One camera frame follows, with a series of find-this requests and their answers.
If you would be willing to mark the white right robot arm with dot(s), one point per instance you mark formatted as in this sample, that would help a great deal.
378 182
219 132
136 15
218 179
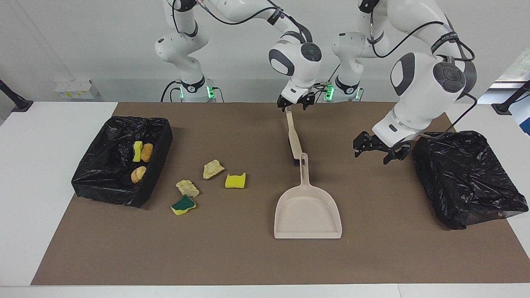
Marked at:
294 58

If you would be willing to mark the beige hand brush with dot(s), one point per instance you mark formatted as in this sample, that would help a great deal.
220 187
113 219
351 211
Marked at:
295 140

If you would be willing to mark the pale foam chunk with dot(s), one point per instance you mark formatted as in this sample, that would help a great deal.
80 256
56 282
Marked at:
213 169
187 188

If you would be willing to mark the notched yellow sponge piece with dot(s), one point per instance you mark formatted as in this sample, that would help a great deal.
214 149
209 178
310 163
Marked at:
137 151

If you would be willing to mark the black stand foot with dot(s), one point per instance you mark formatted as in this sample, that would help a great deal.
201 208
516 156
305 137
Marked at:
509 103
14 99

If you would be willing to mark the beige plastic dustpan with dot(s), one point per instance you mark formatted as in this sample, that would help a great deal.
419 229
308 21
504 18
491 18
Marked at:
307 211

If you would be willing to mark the black bag-lined bin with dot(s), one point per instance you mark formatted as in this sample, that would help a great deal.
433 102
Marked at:
468 178
103 174

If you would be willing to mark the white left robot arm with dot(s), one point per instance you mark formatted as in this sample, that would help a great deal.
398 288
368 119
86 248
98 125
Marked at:
422 87

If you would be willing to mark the brown bread roll toy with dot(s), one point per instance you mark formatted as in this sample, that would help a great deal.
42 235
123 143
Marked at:
146 152

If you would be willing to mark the large brown table mat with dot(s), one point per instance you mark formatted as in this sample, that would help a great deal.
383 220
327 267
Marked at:
265 256

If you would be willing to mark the green and yellow sponge piece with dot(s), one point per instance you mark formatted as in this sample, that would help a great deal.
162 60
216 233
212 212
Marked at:
184 205

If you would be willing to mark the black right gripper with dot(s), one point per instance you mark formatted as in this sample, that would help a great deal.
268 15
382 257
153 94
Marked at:
296 99

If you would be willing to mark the white power strip box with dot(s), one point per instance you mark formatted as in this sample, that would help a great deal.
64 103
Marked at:
74 89

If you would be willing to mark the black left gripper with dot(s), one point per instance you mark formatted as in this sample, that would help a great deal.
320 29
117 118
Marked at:
379 142

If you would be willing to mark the light blue board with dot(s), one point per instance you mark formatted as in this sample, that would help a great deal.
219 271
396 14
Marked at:
523 119

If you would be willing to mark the pale croissant bread toy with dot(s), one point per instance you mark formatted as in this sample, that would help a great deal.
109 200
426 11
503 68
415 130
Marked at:
138 174

